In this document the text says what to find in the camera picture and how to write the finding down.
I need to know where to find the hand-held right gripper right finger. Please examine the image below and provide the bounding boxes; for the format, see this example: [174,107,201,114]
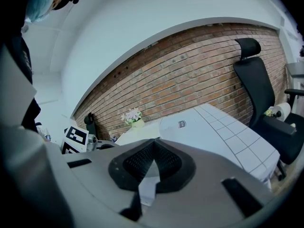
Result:
[154,138,274,219]

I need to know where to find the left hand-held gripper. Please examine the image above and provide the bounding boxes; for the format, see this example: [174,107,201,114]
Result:
[61,125,98,154]

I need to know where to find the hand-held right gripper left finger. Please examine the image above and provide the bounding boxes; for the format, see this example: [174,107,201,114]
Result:
[62,138,155,222]

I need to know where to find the white box of bandages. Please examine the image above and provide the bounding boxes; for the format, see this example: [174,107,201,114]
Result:
[138,176,158,207]

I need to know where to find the potted pale flowers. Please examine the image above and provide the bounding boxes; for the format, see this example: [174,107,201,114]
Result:
[120,107,145,129]

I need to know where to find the black office chair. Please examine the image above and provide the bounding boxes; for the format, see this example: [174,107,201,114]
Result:
[233,38,304,181]

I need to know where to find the white paper towel roll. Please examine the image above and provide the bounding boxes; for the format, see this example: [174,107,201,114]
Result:
[273,102,292,123]

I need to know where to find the blue hair cap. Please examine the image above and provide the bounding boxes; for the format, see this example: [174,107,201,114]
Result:
[25,0,56,23]

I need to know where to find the grey cabinet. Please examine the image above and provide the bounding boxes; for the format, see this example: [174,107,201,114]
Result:
[285,61,304,90]

